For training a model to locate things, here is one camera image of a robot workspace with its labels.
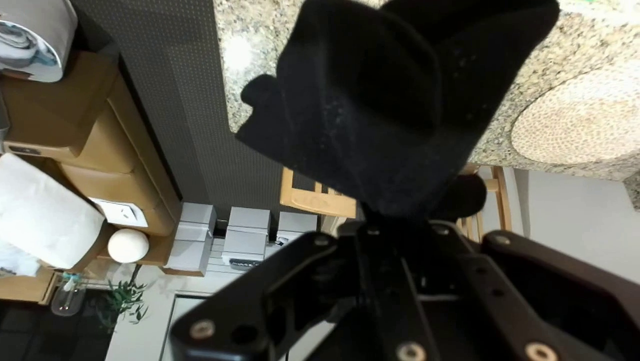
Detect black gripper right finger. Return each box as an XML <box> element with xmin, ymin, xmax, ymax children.
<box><xmin>433</xmin><ymin>224</ymin><xmax>640</xmax><ymax>361</ymax></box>

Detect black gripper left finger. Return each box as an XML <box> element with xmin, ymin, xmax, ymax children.
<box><xmin>169</xmin><ymin>233</ymin><xmax>374</xmax><ymax>361</ymax></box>

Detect black socks pile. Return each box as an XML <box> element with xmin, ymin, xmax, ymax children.
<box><xmin>236</xmin><ymin>0</ymin><xmax>560</xmax><ymax>216</ymax></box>

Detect white storage boxes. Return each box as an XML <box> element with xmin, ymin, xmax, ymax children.
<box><xmin>161</xmin><ymin>202</ymin><xmax>318</xmax><ymax>277</ymax></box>

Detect wooden chair left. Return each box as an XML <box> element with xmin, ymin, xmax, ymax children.
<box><xmin>280</xmin><ymin>165</ymin><xmax>512</xmax><ymax>232</ymax></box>

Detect white round vase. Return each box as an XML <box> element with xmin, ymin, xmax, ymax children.
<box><xmin>108</xmin><ymin>229</ymin><xmax>149</xmax><ymax>263</ymax></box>

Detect round woven placemat left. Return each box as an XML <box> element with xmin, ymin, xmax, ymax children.
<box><xmin>508</xmin><ymin>68</ymin><xmax>640</xmax><ymax>168</ymax></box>

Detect brown cardboard box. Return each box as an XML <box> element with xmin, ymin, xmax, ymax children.
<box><xmin>0</xmin><ymin>51</ymin><xmax>184</xmax><ymax>308</ymax></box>

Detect grey rolled bundle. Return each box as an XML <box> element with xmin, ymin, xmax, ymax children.
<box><xmin>0</xmin><ymin>0</ymin><xmax>78</xmax><ymax>83</ymax></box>

